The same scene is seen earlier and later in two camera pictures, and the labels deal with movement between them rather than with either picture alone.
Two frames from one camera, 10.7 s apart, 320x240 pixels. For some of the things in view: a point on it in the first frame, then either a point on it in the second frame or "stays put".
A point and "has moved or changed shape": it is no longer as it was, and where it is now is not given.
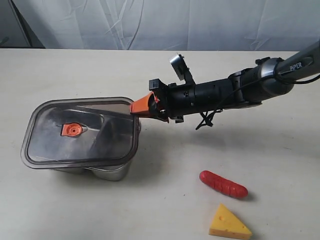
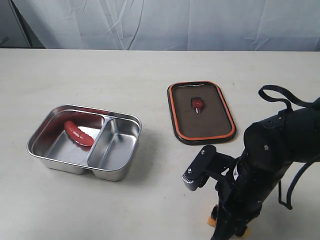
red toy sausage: (223, 185) has moved or changed shape
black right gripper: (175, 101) to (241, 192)
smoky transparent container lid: (74, 133) to (199, 113)
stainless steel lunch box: (107, 148) stays put
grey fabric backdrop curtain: (199, 25) stays put
